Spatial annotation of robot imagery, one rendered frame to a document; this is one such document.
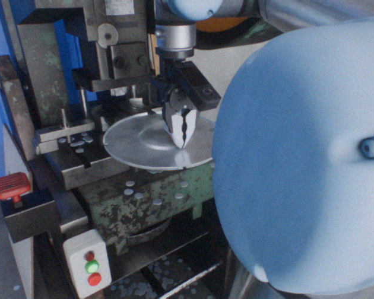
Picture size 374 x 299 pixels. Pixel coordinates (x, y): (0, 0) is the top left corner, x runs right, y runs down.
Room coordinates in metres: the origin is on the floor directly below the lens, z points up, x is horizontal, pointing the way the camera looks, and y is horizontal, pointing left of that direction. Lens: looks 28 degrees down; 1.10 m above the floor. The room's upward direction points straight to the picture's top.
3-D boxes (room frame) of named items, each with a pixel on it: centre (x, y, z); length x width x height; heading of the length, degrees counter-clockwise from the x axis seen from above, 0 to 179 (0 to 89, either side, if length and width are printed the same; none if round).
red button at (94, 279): (0.45, 0.20, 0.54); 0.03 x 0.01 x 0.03; 125
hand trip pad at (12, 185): (0.50, 0.35, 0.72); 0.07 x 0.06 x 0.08; 35
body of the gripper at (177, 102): (0.62, 0.03, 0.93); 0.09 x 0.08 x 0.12; 35
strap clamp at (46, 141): (0.78, 0.35, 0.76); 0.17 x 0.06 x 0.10; 125
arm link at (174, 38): (0.61, 0.03, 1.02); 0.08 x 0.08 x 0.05
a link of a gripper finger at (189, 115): (0.62, 0.01, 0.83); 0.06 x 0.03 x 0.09; 35
